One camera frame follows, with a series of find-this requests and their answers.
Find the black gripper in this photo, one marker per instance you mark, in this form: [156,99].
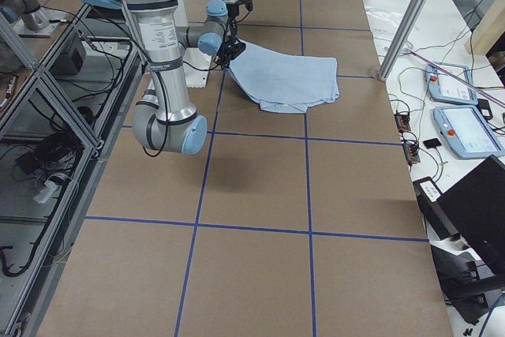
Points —
[232,48]
[235,10]

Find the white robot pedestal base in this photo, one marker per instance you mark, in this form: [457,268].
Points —
[196,64]

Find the black power adapter box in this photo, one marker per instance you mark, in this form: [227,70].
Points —
[427,194]

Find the far blue teach pendant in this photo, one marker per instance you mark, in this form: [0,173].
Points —
[444,88]

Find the black laptop computer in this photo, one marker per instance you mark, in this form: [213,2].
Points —
[475,207]

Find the light blue button shirt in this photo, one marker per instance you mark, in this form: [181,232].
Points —
[284,83]

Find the clear plastic bag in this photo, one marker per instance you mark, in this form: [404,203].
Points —
[383,25]

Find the aluminium frame post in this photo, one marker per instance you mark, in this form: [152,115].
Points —
[404,29]

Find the near blue teach pendant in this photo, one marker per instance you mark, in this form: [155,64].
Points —
[466,132]

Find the small black card device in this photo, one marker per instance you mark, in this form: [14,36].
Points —
[433,143]

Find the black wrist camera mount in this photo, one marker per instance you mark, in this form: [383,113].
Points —
[248,4]

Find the blue teach pendant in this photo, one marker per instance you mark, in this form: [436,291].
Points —
[466,132]
[444,88]

